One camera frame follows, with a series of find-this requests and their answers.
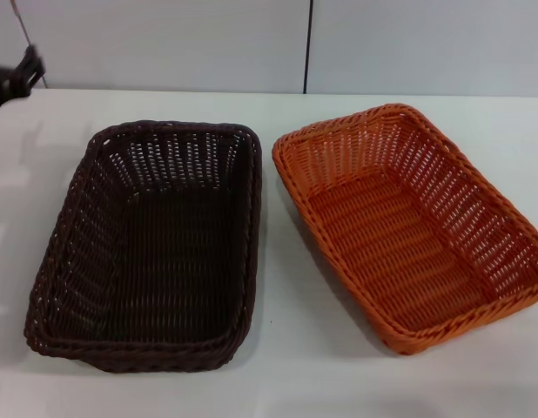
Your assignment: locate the dark blurry object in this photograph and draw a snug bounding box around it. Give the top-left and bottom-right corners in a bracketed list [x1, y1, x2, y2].
[0, 43, 47, 115]

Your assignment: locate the orange wicker basket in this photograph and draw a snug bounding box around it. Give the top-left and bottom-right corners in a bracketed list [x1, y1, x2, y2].
[271, 103, 538, 354]

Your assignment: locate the dark brown wicker basket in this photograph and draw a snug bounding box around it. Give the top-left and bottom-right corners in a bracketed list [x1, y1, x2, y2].
[23, 119, 265, 374]

